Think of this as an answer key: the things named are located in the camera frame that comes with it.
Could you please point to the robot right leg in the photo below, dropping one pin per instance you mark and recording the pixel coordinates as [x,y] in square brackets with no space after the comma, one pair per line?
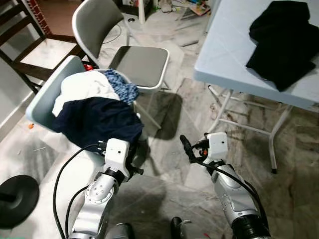
[189,230]

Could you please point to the dark wooden chair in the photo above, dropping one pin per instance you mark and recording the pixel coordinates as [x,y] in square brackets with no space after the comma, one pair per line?
[60,38]

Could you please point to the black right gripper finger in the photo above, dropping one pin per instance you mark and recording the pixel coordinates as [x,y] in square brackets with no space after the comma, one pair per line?
[188,148]

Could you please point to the navy blue garment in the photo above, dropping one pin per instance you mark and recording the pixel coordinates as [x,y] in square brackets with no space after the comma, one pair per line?
[99,122]

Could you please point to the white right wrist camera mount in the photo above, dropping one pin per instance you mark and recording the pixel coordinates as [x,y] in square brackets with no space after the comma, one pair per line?
[218,145]

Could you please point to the small orange floor scrap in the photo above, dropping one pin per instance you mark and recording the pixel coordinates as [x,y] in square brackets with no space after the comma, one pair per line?
[31,126]

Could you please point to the pale blue plastic chair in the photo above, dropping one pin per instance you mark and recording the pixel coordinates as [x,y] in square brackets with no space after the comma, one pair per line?
[47,94]

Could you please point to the white garment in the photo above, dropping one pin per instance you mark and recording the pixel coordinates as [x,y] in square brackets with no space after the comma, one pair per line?
[82,89]

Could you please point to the blue plaid cloth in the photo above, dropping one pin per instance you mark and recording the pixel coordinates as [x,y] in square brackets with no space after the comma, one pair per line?
[122,87]

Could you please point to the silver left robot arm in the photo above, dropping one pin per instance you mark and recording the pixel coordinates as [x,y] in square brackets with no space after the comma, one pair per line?
[97,199]

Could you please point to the grey folding chair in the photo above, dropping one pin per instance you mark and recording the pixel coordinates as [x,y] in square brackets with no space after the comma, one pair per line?
[139,64]

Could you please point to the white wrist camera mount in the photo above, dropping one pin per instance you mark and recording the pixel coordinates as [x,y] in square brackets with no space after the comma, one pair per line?
[218,145]
[117,154]

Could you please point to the round metal floor drain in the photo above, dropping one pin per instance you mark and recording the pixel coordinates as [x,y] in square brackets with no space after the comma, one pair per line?
[131,20]

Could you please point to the black garment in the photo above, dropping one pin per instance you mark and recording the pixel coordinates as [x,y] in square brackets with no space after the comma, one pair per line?
[284,45]

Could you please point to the white plastic folding table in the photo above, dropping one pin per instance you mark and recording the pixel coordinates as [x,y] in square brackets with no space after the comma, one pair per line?
[224,40]

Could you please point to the thin white furniture leg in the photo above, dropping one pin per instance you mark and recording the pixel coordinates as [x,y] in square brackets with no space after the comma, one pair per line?
[141,10]

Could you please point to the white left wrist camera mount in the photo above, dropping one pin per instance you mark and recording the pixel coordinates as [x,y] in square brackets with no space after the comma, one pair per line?
[117,154]

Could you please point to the red yellow toy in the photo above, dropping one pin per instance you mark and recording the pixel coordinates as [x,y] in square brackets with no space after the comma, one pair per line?
[89,65]

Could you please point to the red brick pattern panel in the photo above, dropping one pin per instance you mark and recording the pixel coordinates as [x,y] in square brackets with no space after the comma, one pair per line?
[34,15]

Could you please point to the colourful picture book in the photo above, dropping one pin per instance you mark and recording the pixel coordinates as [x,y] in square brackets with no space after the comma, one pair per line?
[199,7]

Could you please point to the black round stand base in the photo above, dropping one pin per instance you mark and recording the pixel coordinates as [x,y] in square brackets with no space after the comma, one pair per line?
[17,199]

